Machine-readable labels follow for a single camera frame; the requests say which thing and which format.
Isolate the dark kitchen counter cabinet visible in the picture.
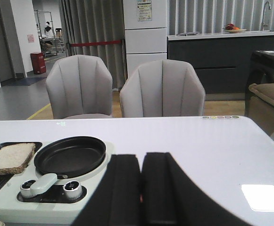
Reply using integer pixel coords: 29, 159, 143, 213
167, 31, 274, 94

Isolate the white refrigerator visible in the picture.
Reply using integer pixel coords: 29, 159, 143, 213
123, 0, 167, 76

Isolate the right grey upholstered chair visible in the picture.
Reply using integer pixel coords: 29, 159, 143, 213
120, 59, 206, 118

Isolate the person in black shirt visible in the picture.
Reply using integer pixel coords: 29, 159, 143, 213
45, 21, 51, 32

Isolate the silver control knob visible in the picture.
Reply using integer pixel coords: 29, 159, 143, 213
20, 179, 36, 199
63, 180, 83, 200

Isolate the left grey upholstered chair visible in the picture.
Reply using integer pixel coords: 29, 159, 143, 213
46, 55, 113, 119

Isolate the black round frying pan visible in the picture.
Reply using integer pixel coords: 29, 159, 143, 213
34, 136, 106, 179

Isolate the fruit plate on counter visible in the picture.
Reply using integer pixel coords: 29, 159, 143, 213
223, 24, 246, 33

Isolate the silver kitchen faucet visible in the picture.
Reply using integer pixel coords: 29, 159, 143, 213
260, 0, 272, 31

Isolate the grey upholstered chair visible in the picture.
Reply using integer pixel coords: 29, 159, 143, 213
46, 55, 113, 119
120, 59, 206, 118

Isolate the grey pleated curtain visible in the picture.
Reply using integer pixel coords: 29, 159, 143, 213
58, 0, 126, 89

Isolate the mint green breakfast maker base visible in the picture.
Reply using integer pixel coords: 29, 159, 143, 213
0, 142, 115, 225

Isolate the left silver control knob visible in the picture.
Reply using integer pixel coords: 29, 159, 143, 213
20, 179, 36, 199

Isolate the red trash bin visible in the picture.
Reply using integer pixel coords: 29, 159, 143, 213
30, 52, 46, 74

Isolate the right silver control knob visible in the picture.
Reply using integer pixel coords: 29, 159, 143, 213
63, 180, 83, 200

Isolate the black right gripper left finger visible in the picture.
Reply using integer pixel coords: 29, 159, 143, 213
73, 154, 141, 226

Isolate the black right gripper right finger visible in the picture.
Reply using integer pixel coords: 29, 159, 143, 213
141, 153, 248, 226

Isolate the red barrier belt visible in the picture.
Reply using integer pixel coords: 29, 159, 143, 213
69, 40, 122, 47

